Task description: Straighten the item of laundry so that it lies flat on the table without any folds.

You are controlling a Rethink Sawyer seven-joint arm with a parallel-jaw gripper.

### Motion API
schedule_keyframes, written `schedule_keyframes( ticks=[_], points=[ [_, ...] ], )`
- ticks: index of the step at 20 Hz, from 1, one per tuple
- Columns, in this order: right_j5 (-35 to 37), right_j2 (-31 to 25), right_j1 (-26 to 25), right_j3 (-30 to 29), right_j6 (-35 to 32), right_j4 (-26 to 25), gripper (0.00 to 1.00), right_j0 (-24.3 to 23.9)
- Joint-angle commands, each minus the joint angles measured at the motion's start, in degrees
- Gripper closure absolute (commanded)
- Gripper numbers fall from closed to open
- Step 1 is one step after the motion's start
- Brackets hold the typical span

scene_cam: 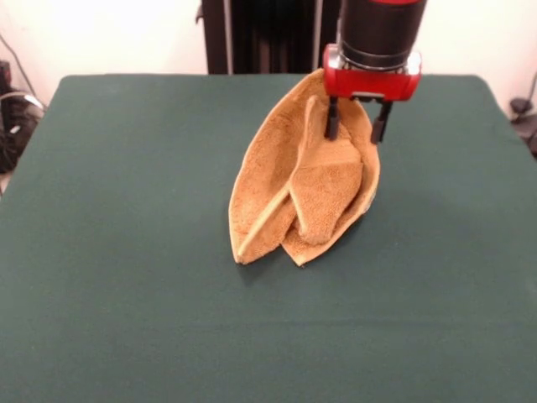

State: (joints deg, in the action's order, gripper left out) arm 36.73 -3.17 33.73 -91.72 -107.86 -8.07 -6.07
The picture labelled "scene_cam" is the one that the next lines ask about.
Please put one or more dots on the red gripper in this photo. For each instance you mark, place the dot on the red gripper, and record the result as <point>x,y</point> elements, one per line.
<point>369,84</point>

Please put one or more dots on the tan terry towel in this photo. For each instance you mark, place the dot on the tan terry towel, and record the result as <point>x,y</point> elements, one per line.
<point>260,176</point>

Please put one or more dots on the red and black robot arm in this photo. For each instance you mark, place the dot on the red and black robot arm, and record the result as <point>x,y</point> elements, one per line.
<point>382,29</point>

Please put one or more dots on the dark green table cloth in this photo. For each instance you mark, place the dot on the dark green table cloth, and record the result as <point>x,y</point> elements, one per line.
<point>126,252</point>

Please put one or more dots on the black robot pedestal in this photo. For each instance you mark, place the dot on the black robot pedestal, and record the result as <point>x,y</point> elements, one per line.
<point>260,38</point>

